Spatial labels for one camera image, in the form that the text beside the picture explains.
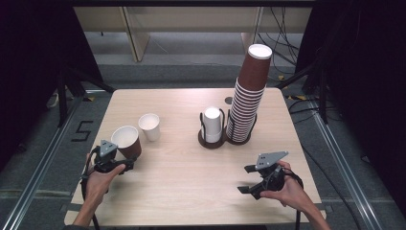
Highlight person's left hand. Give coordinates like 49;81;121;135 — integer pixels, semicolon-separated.
84;152;126;201

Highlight black floor cable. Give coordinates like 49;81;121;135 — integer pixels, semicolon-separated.
300;144;363;230

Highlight person's right hand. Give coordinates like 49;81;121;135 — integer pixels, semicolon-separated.
259;159;312;213

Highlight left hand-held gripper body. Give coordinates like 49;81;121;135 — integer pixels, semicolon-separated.
92;139;127;174

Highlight dark curtain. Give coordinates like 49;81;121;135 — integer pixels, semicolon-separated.
0;0;103;164
296;0;406;212

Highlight dark wooden cup holder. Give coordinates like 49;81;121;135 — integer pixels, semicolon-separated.
197;108;258;150

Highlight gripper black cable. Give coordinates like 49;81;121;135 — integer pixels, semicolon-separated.
281;167;305;230
79;145;100;230

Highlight white paper cups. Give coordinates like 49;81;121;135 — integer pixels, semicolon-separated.
203;106;223;144

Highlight metal floor rail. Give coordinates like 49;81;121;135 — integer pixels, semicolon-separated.
0;90;87;230
309;103;382;230

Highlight beige wooden desk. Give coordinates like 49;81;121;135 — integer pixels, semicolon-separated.
72;6;314;63

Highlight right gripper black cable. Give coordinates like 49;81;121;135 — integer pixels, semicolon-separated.
281;167;305;230

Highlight single brown paper cup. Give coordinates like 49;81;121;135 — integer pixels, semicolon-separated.
110;125;143;160

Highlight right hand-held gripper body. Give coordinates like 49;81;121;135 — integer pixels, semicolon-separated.
254;150;290;194

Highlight bundle of black cables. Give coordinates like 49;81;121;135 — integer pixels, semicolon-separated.
258;6;302;77

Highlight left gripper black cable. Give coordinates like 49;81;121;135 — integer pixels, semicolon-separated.
79;145;100;230

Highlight black tape strip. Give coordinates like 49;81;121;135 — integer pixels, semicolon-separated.
315;202;333;214
60;202;80;213

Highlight black metal stand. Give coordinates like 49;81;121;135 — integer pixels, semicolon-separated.
277;59;330;125
56;66;116;127

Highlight stack of brown paper cups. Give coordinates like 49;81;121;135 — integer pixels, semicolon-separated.
227;43;273;143

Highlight single white paper cup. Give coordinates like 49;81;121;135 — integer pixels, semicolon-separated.
137;112;162;143

